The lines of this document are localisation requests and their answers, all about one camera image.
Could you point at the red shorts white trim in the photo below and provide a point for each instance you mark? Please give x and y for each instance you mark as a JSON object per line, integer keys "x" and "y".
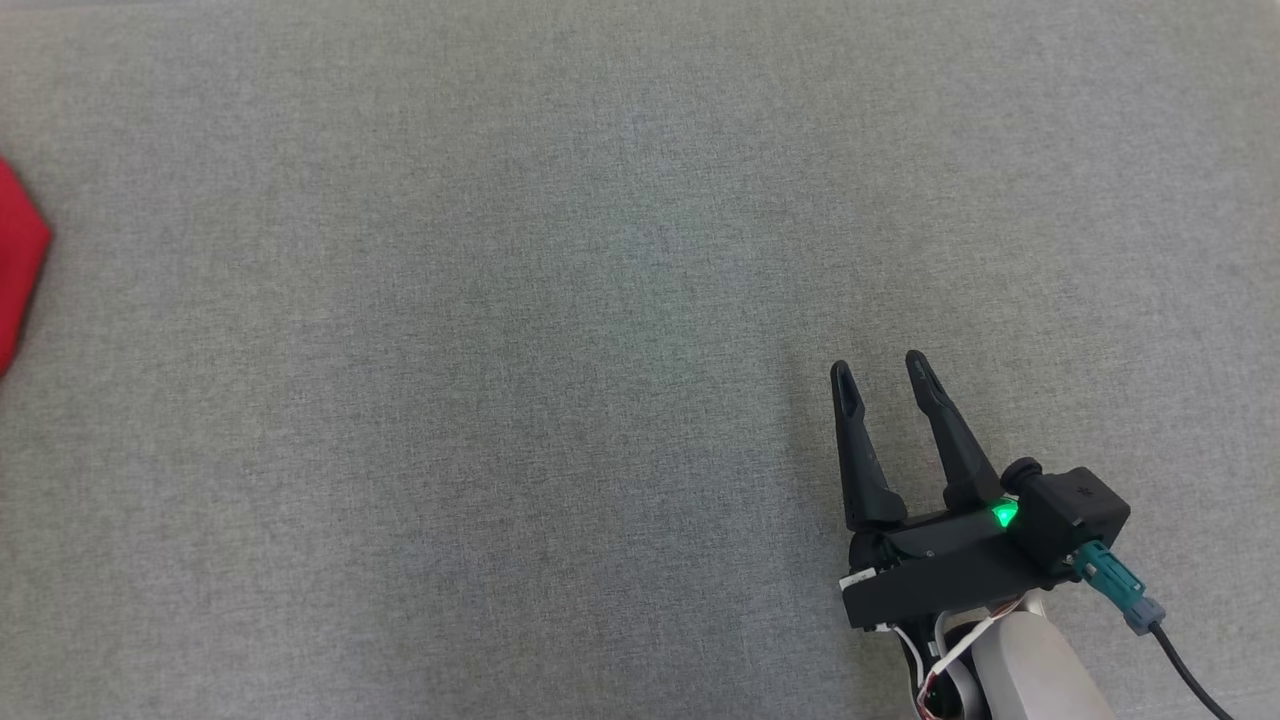
{"x": 18, "y": 250}

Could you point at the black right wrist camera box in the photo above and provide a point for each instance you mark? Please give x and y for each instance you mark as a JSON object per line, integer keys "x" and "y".
{"x": 1075, "y": 515}

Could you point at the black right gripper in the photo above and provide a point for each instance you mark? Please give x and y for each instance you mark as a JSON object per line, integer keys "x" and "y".
{"x": 940, "y": 575}

